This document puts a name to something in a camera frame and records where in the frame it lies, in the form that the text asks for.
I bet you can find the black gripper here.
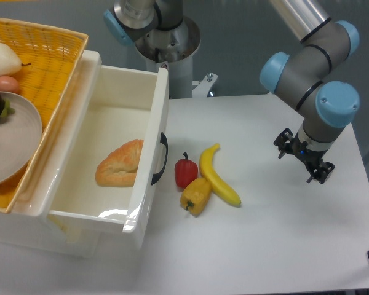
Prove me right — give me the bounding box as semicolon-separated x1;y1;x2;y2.
273;128;335;184

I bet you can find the white top drawer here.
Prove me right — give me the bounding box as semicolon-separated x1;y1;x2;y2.
49;66;169;248

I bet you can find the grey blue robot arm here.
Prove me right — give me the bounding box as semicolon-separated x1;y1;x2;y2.
104;1;360;183

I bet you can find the white drawer cabinet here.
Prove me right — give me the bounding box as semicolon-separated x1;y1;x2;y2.
0;50;101;258

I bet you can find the yellow banana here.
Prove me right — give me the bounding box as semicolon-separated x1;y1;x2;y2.
199;143;242;207

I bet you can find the yellow bell pepper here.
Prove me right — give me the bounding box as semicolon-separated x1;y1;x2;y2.
180;177;212;216

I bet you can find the red bell pepper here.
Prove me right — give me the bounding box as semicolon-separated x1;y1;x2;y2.
174;152;198;189

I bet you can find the croissant bread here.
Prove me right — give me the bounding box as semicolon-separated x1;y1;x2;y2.
95;139;143;187

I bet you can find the yellow wicker basket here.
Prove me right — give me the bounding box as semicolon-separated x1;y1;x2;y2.
0;18;89;213

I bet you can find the grey plate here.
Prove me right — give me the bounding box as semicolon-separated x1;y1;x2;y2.
0;92;42;184

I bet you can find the pink egg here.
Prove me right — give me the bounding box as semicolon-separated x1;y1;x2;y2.
0;76;20;94

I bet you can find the white pear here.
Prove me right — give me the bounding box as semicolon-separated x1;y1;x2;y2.
0;43;31;76

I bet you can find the metal table bracket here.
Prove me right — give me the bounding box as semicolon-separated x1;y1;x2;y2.
192;73;218;98

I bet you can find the black top drawer handle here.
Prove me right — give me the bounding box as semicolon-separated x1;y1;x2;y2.
151;132;169;186

